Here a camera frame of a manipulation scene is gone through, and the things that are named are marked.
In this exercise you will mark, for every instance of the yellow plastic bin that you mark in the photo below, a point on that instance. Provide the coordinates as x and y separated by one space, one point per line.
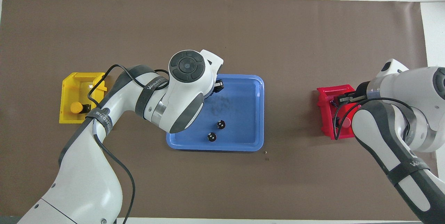
74 88

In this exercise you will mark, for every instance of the red plastic bin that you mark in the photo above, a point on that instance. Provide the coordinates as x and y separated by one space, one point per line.
325 112

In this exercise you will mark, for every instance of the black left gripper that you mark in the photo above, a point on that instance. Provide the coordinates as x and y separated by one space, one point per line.
211 94

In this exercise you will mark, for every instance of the blue plastic tray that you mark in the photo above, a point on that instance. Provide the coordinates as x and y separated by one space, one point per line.
243 112

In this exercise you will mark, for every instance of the brown paper mat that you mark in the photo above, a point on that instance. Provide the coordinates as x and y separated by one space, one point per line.
222 25

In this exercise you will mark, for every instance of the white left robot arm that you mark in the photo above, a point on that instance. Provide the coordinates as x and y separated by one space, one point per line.
87 182

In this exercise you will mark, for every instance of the black cylindrical capacitor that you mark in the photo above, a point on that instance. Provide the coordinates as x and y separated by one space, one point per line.
220 124
211 136

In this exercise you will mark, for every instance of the yellow push button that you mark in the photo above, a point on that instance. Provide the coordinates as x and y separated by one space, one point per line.
75 108

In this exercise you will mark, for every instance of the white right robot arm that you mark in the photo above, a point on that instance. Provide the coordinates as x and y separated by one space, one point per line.
410 88

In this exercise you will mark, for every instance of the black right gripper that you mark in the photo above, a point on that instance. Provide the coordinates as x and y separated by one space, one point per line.
363 91

